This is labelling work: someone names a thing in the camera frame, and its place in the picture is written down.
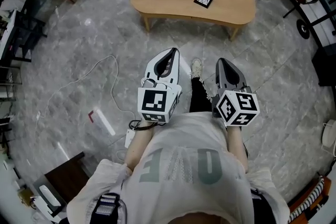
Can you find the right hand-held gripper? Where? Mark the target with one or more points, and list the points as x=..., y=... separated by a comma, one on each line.
x=237, y=108

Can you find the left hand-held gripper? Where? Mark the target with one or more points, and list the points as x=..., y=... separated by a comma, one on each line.
x=153, y=105

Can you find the person's right forearm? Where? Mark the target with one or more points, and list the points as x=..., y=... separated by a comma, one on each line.
x=236, y=144

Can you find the person's left forearm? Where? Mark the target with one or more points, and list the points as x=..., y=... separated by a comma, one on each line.
x=136, y=147

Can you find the person's black trousers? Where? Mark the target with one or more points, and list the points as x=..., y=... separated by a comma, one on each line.
x=198, y=99

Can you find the white power adapter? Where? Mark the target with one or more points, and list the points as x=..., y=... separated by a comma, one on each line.
x=129, y=139

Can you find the person's right beige shoe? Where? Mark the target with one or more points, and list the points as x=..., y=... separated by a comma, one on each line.
x=196, y=68

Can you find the person's white printed t-shirt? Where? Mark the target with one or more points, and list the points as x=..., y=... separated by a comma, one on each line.
x=183, y=191

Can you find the white round appliance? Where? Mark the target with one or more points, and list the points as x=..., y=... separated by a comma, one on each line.
x=329, y=136

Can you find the black cabinet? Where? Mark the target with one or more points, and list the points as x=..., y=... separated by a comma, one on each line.
x=325, y=68

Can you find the dark wooden side table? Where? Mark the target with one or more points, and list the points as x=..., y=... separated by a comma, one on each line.
x=68, y=178

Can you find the black white striped cloth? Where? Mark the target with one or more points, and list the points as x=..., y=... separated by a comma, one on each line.
x=307, y=200

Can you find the orange wooden bench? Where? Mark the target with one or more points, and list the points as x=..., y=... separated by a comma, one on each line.
x=324, y=191

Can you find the black metal rack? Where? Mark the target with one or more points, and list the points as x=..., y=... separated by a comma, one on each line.
x=29, y=29

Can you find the black wheeled cart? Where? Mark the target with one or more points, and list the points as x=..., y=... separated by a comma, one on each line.
x=303, y=29

